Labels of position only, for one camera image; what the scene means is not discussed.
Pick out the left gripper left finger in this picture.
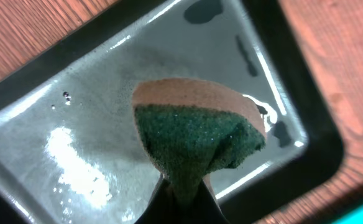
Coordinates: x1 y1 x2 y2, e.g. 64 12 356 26
135 179 181 224

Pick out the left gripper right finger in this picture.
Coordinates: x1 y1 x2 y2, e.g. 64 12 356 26
196 179 229 224

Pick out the dark green sponge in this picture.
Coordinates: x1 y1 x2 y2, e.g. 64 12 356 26
131 78 267 205

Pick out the black water tray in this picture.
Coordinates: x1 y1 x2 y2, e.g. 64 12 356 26
0 1 344 223

